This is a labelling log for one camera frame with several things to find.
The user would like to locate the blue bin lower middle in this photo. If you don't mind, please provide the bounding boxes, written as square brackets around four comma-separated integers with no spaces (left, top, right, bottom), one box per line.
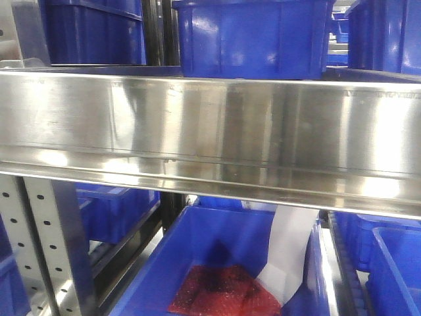
[110,204,330,315]

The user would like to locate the blue bin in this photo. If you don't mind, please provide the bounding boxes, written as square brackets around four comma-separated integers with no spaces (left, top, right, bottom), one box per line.
[110,204,330,315]
[334,212,420,315]
[346,1,420,75]
[38,0,146,65]
[172,1,334,80]
[76,182,161,244]
[1,221,30,316]

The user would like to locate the blue bin lower left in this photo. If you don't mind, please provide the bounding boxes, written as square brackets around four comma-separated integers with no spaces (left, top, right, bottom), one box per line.
[76,182,161,244]

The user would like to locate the blue bin upper middle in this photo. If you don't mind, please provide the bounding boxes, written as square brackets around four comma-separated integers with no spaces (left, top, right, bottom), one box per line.
[172,1,334,80]

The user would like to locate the stainless steel shelf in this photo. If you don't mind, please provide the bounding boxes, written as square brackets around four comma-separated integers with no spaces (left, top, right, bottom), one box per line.
[1,66,420,219]

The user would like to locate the blue bin upper left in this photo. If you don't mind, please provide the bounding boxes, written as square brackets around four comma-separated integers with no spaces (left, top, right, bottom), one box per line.
[38,0,146,65]

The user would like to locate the blue bin lower right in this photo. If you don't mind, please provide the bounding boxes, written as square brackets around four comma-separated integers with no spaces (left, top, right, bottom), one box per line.
[334,212,420,315]

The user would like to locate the blue bin upper right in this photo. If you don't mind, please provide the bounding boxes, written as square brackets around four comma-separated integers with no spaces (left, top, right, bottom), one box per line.
[346,1,420,75]

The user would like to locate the blue bin far left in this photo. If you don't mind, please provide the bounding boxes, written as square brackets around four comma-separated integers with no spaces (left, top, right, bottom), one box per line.
[1,221,30,316]

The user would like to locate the white paper sheet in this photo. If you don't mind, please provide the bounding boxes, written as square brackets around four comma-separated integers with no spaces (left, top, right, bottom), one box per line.
[257,205,319,305]

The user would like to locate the red bubble wrap bag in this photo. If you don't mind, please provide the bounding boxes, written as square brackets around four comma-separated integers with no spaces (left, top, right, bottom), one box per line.
[168,265,282,315]

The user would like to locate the perforated metal shelf post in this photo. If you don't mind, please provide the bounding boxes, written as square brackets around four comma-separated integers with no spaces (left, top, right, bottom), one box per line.
[1,174,99,315]

